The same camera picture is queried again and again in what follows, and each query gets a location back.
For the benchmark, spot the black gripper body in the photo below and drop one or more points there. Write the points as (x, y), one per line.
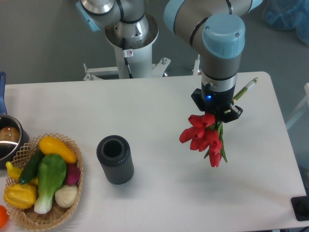
(220, 104)

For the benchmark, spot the red tulip bouquet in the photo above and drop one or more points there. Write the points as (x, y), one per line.
(206, 133)

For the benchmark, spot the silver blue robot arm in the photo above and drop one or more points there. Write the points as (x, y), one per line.
(213, 28)

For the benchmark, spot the dark grey ribbed vase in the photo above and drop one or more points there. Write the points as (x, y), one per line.
(114, 155)

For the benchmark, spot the blue plastic bag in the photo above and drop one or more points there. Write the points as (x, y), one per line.
(288, 15)

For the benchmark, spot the black device at edge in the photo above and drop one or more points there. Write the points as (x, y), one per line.
(301, 207)

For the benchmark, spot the purple red radish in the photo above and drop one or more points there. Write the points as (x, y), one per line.
(72, 175)

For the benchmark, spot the yellow squash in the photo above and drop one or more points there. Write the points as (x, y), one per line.
(51, 145)

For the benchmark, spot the green bok choy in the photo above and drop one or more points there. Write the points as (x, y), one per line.
(51, 174)

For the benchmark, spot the white garlic bulb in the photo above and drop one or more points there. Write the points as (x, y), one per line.
(66, 195)

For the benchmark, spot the dark green cucumber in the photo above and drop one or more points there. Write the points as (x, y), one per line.
(30, 170)

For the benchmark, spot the small yellow gourd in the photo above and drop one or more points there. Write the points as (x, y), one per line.
(15, 172)

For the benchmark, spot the yellow bell pepper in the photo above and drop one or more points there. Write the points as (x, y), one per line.
(20, 196)

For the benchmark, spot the woven wicker basket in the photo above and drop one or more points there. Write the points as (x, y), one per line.
(29, 220)

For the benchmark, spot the orange fruit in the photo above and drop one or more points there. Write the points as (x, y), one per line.
(3, 216)

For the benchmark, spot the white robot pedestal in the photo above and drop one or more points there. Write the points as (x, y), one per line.
(133, 48)

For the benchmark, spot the blue handled saucepan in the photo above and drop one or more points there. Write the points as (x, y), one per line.
(12, 134)

